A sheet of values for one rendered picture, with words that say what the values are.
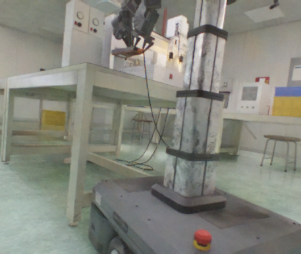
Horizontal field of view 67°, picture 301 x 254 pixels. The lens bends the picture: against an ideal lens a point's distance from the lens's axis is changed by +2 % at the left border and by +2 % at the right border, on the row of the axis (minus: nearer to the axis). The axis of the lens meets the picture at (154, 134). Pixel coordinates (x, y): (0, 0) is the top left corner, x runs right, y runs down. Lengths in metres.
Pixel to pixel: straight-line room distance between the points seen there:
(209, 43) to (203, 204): 0.52
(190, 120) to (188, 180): 0.20
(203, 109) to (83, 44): 1.11
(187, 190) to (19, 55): 8.28
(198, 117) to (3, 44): 8.21
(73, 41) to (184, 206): 1.27
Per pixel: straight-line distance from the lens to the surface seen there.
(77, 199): 1.13
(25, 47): 8.86
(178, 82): 1.53
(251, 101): 3.98
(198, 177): 0.78
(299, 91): 3.75
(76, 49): 1.65
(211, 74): 0.80
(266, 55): 5.89
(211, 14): 0.85
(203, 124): 0.77
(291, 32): 5.88
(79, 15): 1.70
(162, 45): 2.06
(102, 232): 0.92
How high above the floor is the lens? 0.54
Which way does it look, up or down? 4 degrees down
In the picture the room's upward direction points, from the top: 6 degrees clockwise
